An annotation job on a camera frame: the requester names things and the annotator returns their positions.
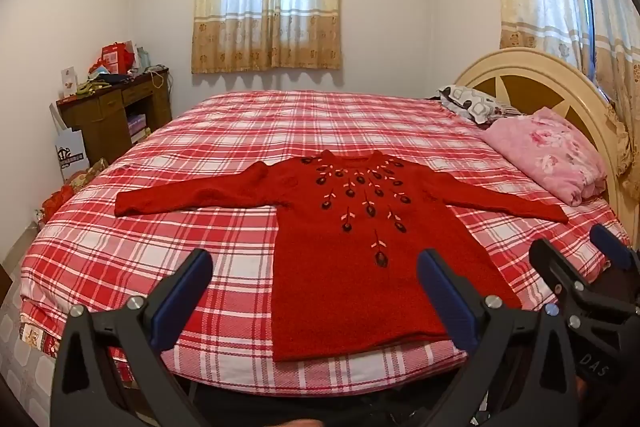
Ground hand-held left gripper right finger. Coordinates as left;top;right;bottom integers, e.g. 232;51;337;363
416;248;581;427

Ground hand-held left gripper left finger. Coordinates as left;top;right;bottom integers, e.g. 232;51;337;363
50;248;215;427

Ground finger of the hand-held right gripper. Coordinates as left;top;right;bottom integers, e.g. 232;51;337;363
529;238;640;358
590;223;640;293

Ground red embroidered knit sweater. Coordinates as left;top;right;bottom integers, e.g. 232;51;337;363
115;150;570;362

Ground pink floral blanket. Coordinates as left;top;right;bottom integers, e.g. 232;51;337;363
482;108;608;206

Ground red plastic bag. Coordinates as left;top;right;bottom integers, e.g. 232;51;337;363
42;184;76;223

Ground floral cushion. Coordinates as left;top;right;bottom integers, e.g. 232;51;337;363
67;157;108;190

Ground cream wooden headboard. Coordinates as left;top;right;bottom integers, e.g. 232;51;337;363
454;48;632;228

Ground stacked boxes under desk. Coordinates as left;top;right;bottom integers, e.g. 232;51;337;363
127;114;151;144

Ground grey patterned pillow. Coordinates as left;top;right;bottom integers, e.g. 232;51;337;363
439;85;523;125

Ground white paper bag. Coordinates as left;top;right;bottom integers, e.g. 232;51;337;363
49;103;90;182

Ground brown wooden desk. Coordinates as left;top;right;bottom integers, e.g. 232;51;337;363
56;68;173;165

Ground bed with red plaid sheet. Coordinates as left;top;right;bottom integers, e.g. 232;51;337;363
20;89;636;390

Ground green yellow bundle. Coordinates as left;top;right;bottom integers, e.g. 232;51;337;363
75;79;111;96

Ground white greeting card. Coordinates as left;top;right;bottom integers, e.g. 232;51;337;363
60;66;78;98

